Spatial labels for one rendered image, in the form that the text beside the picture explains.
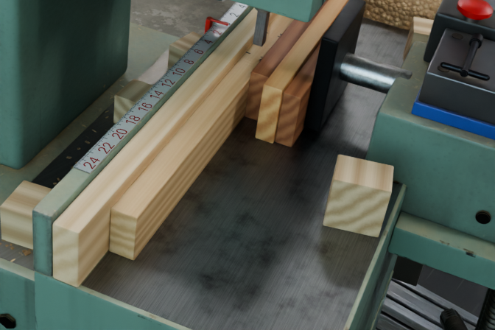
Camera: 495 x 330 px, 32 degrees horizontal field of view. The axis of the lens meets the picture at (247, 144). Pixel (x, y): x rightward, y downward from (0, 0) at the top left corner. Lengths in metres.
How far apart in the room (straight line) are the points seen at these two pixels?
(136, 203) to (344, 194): 0.15
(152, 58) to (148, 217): 0.44
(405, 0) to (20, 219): 0.48
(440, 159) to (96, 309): 0.30
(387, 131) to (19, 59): 0.32
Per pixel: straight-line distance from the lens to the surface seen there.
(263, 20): 0.76
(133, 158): 0.61
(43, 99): 0.83
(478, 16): 0.74
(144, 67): 1.01
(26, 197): 0.76
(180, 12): 2.86
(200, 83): 0.70
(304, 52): 0.76
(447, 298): 1.67
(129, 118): 0.64
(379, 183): 0.64
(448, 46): 0.73
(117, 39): 0.94
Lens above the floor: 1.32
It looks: 36 degrees down
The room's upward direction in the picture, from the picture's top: 9 degrees clockwise
